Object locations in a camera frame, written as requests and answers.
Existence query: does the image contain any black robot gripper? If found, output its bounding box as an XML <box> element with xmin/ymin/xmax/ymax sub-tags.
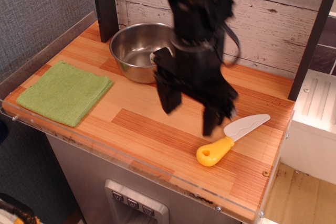
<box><xmin>154</xmin><ymin>37</ymin><xmax>238</xmax><ymax>136</ymax></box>

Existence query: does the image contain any yellow handled toy knife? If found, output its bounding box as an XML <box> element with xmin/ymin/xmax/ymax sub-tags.
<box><xmin>196</xmin><ymin>114</ymin><xmax>271</xmax><ymax>167</ymax></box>

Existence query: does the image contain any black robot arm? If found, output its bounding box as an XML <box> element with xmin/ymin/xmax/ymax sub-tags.
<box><xmin>154</xmin><ymin>0</ymin><xmax>239</xmax><ymax>136</ymax></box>

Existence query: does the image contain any green folded towel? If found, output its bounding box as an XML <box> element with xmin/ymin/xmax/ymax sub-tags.
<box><xmin>16</xmin><ymin>61</ymin><xmax>113</xmax><ymax>127</ymax></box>

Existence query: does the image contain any toy sushi roll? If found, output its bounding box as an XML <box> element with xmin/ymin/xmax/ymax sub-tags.
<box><xmin>150</xmin><ymin>52</ymin><xmax>156</xmax><ymax>66</ymax></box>

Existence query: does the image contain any clear acrylic edge guard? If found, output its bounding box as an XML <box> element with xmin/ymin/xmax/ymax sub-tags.
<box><xmin>2</xmin><ymin>95</ymin><xmax>268</xmax><ymax>223</ymax></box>

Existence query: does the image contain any stainless steel bowl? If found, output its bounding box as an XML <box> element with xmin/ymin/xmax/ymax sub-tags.
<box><xmin>109</xmin><ymin>23</ymin><xmax>174</xmax><ymax>84</ymax></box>

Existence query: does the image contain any silver dispenser button panel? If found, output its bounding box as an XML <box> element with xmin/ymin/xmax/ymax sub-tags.
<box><xmin>104</xmin><ymin>179</ymin><xmax>170</xmax><ymax>223</ymax></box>

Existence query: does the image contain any white toy sink unit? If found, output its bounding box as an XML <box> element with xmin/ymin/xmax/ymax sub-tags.
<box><xmin>280</xmin><ymin>70</ymin><xmax>335</xmax><ymax>184</ymax></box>

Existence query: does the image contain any silver toy fridge cabinet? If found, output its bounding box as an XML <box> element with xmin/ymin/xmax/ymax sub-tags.
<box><xmin>47</xmin><ymin>135</ymin><xmax>239</xmax><ymax>223</ymax></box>

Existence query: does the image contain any orange yellow object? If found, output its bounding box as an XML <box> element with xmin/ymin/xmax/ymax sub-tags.
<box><xmin>14</xmin><ymin>216</ymin><xmax>41</xmax><ymax>224</ymax></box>

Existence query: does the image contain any dark left shelf post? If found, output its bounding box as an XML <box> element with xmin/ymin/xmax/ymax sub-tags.
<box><xmin>94</xmin><ymin>0</ymin><xmax>119</xmax><ymax>42</ymax></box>

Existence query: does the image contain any dark shelf post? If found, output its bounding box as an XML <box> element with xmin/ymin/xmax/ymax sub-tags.
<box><xmin>288</xmin><ymin>0</ymin><xmax>334</xmax><ymax>101</ymax></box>
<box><xmin>94</xmin><ymin>0</ymin><xmax>119</xmax><ymax>42</ymax></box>

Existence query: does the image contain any dark right shelf post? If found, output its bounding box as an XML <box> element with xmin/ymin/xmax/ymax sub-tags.
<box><xmin>288</xmin><ymin>0</ymin><xmax>334</xmax><ymax>101</ymax></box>

